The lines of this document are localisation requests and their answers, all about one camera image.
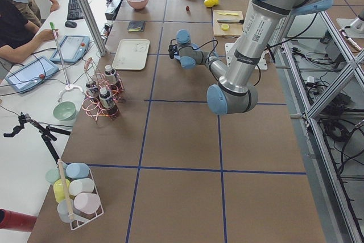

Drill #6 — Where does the half lemon slice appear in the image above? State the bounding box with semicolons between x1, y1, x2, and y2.
221;23;230;31

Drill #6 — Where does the large yellow lemon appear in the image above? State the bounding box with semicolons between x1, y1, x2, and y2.
204;0;215;8

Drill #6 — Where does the steel knife handle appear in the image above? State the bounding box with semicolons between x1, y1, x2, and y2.
217;19;244;24

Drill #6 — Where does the yellow plastic knife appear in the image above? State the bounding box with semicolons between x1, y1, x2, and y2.
217;11;239;16

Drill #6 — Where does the black keyboard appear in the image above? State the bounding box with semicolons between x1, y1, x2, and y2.
67;0;83;20

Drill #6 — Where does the blue teach pendant tablet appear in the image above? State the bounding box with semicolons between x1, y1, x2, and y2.
59;35;90;64
5;56;59;93

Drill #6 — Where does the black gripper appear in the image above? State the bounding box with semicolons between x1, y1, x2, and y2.
168;42;178;59

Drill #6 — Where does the cream bear serving tray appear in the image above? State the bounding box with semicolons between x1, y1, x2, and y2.
111;39;150;71

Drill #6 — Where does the grey folded cloth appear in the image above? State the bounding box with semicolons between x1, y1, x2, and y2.
127;20;146;32

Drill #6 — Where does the dark tea bottle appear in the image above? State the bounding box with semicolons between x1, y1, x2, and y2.
86;81;100;102
100;87;119;119
105;65;121;90

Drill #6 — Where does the black camera tripod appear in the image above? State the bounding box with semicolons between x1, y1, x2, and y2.
3;112;72;167

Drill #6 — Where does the black computer mouse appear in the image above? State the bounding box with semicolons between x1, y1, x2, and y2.
64;20;77;28

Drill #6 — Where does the white wire cup rack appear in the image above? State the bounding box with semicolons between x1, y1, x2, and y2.
45;159;104;230

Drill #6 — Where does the mint green bowl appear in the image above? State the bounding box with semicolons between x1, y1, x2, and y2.
53;101;77;121

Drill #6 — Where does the copper wire bottle rack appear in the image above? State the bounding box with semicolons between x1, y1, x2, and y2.
82;57;125;121

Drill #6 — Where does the wooden cutting board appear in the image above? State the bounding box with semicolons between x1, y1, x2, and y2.
213;10;244;38

